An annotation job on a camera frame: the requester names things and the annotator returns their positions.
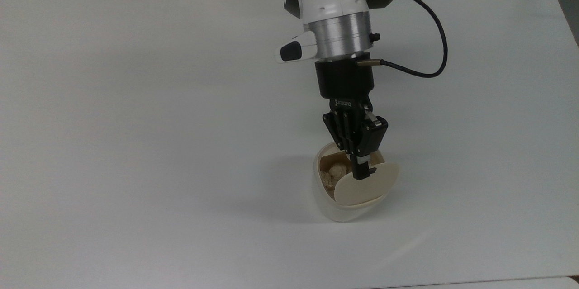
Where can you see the cream plastic trash bin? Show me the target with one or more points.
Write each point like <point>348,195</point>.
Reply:
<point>330,203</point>

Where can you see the beige hinged bin lid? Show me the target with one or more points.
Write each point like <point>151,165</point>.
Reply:
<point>362,191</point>

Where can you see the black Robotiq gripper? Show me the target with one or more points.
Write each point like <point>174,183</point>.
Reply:
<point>344,81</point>

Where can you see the crumpled paper trash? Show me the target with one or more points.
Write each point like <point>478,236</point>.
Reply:
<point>337,170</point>

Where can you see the white adjoining table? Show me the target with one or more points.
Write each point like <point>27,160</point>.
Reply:
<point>497,283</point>

